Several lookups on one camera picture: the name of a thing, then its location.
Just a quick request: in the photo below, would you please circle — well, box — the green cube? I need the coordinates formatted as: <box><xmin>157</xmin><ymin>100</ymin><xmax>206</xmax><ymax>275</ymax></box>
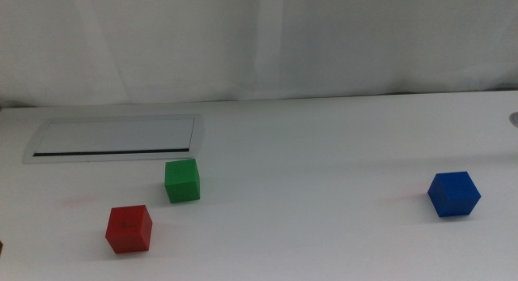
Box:
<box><xmin>163</xmin><ymin>158</ymin><xmax>201</xmax><ymax>204</ymax></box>

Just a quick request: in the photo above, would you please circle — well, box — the red cube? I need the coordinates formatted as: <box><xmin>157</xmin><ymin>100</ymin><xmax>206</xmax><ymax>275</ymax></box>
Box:
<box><xmin>105</xmin><ymin>204</ymin><xmax>154</xmax><ymax>254</ymax></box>

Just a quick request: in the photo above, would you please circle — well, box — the blue cube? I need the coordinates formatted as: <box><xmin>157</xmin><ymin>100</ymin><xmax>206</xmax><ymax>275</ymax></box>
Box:
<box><xmin>427</xmin><ymin>171</ymin><xmax>482</xmax><ymax>218</ymax></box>

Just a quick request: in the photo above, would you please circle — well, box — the white curtain backdrop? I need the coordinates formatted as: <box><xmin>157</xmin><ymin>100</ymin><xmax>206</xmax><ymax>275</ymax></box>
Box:
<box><xmin>0</xmin><ymin>0</ymin><xmax>518</xmax><ymax>109</ymax></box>

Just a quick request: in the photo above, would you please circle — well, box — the silver table cable hatch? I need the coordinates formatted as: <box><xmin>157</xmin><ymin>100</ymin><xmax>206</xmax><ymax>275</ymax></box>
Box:
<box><xmin>23</xmin><ymin>113</ymin><xmax>206</xmax><ymax>164</ymax></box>

